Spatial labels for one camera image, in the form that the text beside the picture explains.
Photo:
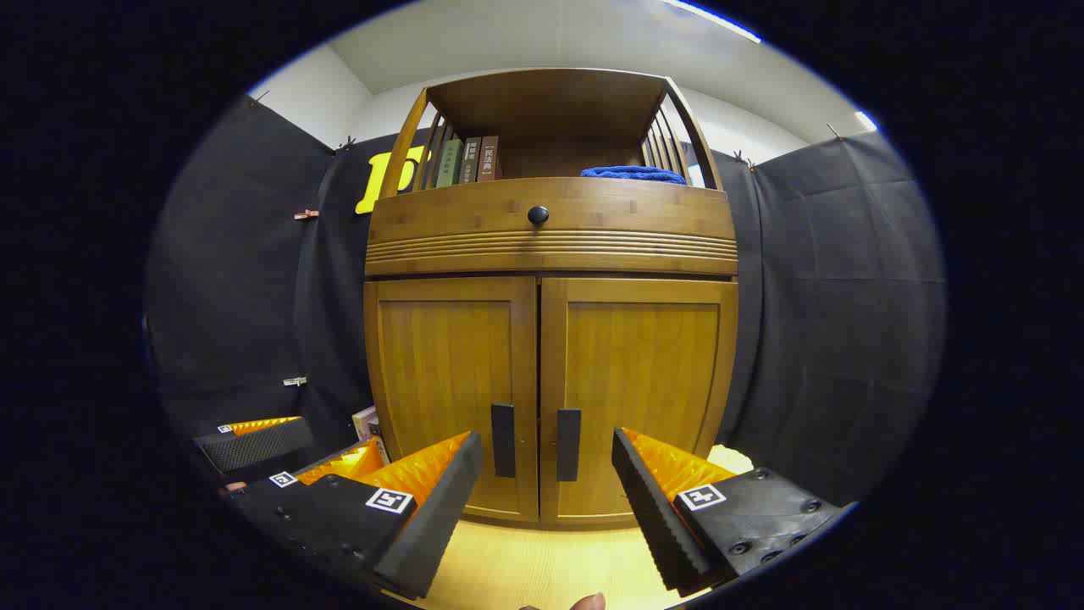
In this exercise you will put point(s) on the black binder clip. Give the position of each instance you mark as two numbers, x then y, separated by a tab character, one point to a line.
743	158
344	145

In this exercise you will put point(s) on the black backdrop cloth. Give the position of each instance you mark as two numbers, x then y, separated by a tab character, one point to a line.
254	296

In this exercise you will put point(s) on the grey-brown book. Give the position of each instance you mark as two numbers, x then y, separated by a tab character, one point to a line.
469	161

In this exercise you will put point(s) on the wooden shoe cabinet door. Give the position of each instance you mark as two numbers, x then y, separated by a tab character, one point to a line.
449	364
644	364

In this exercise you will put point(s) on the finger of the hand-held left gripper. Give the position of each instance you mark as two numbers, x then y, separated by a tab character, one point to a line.
258	447
343	464

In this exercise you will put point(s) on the wooden double-door shoe cabinet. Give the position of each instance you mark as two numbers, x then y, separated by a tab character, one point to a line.
542	110

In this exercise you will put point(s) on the wooden drawer with black knob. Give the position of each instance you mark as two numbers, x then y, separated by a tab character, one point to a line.
635	220

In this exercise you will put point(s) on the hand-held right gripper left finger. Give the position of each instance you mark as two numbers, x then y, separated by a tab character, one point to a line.
432	525

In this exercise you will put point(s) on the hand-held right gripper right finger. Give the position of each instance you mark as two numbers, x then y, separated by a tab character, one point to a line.
652	508

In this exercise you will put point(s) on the brown book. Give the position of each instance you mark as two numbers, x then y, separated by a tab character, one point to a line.
488	158

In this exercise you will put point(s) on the dark grey book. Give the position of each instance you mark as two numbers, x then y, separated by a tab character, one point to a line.
379	436

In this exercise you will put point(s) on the green book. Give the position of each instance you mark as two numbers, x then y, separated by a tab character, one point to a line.
449	163

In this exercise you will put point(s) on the long ceiling light strip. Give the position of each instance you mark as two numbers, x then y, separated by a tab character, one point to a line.
711	19

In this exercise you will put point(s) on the folded blue cloth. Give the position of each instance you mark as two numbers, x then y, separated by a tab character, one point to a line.
633	174

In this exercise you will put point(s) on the short ceiling light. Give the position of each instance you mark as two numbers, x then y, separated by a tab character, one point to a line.
866	120

